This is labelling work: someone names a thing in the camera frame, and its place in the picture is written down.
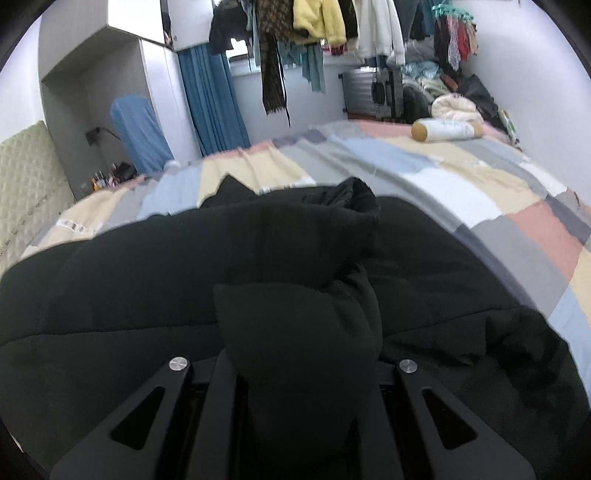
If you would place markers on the yellow hanging jacket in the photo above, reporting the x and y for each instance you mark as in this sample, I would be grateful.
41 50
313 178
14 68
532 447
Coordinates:
321 19

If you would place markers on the grey suitcase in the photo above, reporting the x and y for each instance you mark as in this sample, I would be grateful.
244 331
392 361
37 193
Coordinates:
374 92

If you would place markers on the brown plaid hanging scarf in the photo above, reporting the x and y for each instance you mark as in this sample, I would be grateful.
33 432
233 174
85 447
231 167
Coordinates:
275 23

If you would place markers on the white cylindrical bottle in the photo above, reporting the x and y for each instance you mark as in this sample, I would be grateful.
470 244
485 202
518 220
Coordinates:
431 130

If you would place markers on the black hanging jacket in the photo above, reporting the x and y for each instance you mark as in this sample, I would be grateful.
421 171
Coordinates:
229 22

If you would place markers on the black puffer jacket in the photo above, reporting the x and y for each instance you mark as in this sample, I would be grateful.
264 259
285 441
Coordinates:
313 333

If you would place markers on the cosmetics bottles on nightstand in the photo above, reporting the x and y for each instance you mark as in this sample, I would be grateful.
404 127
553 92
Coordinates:
119 174

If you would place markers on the white hanging hoodie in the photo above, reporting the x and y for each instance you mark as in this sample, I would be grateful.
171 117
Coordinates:
379 31

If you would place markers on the cream quilted headboard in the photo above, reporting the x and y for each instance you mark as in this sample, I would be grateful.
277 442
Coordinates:
34 190

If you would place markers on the cream plush pile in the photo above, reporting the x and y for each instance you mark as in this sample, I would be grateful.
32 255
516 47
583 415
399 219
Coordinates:
455 107

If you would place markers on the teal hanging garment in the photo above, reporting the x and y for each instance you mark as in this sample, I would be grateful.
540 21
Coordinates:
311 60

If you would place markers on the teal sock hanger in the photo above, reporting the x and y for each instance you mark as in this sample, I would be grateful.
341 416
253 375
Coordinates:
447 9

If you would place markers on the blue curtain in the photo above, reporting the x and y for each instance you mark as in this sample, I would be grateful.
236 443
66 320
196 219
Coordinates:
211 99

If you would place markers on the grey wall cabinet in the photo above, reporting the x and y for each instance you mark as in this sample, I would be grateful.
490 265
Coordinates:
92 52

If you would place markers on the black wall plug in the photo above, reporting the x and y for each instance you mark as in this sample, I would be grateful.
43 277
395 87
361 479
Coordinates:
92 136

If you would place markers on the patchwork bed quilt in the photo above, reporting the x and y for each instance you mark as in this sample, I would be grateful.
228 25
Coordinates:
527 226

